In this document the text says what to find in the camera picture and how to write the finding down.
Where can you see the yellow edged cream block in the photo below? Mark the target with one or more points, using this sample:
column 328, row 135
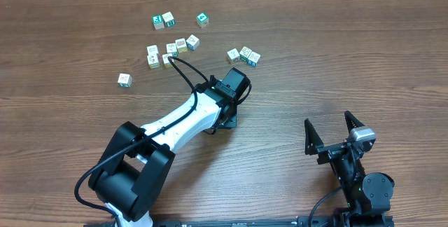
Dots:
column 166, row 60

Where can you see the blue edged right trio block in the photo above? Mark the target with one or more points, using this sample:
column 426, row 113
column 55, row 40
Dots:
column 253, row 59

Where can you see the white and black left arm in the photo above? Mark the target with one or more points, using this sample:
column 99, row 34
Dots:
column 136, row 162

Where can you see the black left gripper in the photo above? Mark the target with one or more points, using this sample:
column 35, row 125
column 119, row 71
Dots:
column 232, row 118

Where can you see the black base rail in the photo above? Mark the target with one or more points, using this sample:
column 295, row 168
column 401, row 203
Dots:
column 301, row 221

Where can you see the red spatula letter B block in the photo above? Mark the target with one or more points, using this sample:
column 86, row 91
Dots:
column 152, row 50

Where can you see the cream block green edge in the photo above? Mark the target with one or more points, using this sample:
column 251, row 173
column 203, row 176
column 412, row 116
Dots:
column 172, row 49

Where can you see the cream block red grid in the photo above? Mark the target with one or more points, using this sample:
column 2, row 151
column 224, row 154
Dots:
column 181, row 45

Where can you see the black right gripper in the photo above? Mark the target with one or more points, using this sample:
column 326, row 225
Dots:
column 314, row 141

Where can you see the cream block far left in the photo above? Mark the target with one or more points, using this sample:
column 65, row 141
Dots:
column 124, row 80

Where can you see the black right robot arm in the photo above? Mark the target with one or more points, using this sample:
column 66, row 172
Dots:
column 367, row 195

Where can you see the green edged cream block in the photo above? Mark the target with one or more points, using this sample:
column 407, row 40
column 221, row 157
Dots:
column 168, row 19

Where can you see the blue edged cream block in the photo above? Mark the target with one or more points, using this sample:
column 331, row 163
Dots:
column 192, row 42

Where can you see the cream block left of trio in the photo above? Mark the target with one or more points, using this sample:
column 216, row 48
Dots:
column 233, row 55

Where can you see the cream block red picture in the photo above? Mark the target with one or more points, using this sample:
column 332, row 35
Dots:
column 153, row 61

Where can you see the green edged middle trio block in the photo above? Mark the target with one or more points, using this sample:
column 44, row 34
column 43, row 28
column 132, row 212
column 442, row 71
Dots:
column 244, row 53

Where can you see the green picture block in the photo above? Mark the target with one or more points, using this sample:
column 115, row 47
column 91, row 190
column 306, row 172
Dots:
column 158, row 22

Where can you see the green number four block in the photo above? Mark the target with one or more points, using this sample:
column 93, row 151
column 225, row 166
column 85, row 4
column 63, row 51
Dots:
column 202, row 19

